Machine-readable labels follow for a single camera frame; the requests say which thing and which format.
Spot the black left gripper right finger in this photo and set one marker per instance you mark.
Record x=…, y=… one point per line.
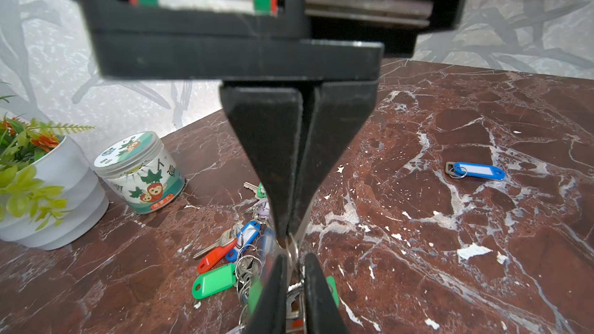
x=322, y=314

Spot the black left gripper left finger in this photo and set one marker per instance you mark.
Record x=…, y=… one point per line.
x=267, y=298

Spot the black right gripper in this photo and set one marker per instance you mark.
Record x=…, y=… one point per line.
x=296, y=40

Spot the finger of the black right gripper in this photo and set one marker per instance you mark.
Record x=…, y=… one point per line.
x=335, y=113

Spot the blue tagged key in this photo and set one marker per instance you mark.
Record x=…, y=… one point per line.
x=460, y=170

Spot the printed snack jar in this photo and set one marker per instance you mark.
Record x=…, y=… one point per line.
x=141, y=171

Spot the potted artificial flower plant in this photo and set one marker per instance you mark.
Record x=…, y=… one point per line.
x=50, y=195

